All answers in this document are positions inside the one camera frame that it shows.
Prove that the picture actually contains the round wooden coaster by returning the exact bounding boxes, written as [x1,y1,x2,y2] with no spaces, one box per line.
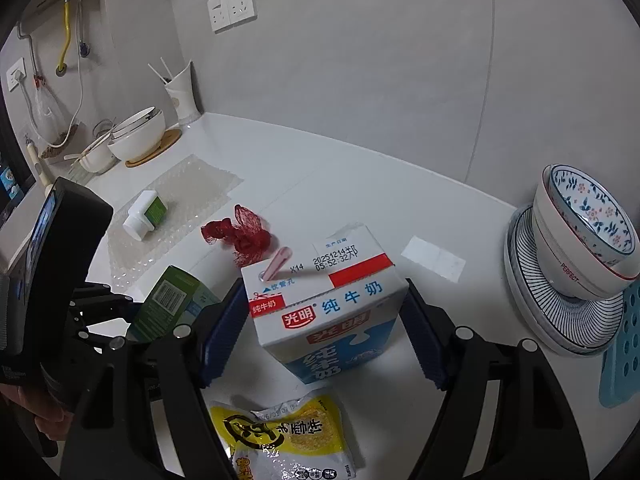
[125,129,182,168]

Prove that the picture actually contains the pink striped drinking straw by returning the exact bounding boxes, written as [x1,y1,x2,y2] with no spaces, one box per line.
[260,246,326,281]

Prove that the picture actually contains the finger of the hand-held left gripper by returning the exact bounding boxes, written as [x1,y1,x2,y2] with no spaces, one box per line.
[70,282,136,323]
[72,322,132,356]

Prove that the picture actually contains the green cardboard box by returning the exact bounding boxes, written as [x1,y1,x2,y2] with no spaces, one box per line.
[125,266,223,343]

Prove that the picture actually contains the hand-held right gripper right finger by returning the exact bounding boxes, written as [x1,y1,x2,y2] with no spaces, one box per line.
[400,280,591,480]

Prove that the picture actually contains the white tall cup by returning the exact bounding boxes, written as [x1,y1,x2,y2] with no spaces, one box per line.
[165,60,201,123]

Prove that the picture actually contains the wooden pestle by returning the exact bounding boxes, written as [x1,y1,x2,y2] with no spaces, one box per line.
[27,140,53,191]

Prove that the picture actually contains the small white bowl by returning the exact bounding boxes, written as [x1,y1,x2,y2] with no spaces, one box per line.
[80,132,121,173]

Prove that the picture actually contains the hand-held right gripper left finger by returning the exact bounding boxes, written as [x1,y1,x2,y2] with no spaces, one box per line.
[60,280,251,480]

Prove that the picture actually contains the person's left hand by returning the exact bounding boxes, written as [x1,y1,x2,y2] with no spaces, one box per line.
[2,385,76,443]

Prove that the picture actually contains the hanging clear plastic bag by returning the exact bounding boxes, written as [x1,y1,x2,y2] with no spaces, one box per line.
[32,80,66,143]

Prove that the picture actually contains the large white bowl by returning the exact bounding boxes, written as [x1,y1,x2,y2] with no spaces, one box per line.
[107,106,167,162]

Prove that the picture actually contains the blue striped plate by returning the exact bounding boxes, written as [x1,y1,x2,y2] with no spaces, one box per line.
[504,205,626,356]

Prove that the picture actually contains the yellow hose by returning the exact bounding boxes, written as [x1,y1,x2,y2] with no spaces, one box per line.
[56,0,76,73]

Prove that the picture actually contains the small white wall socket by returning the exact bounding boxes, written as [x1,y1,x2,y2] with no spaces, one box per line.
[6,57,26,92]

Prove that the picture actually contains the white bowl with red rim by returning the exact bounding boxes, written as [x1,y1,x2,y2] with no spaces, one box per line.
[531,180,640,301]

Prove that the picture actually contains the floral patterned bowl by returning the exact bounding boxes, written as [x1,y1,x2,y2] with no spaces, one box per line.
[542,164,640,268]

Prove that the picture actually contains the red mesh net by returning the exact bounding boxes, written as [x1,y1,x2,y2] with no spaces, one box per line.
[201,204,273,267]

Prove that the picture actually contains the white bottle with green label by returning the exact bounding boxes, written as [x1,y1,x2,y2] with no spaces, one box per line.
[122,190,168,241]

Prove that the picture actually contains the blue white milk carton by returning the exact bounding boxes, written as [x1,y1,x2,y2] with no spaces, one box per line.
[241,224,408,391]

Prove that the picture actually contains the clear tape patch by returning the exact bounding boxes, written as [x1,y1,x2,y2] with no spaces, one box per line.
[401,235,467,283]

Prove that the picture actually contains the clear bubble wrap sheet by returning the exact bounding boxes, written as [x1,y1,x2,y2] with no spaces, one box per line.
[107,155,246,286]

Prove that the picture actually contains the yellow snack packet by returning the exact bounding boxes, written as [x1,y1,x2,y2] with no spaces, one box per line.
[209,394,358,480]

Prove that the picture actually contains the blue plastic utensil holder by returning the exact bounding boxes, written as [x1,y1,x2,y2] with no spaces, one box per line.
[599,277,640,408]

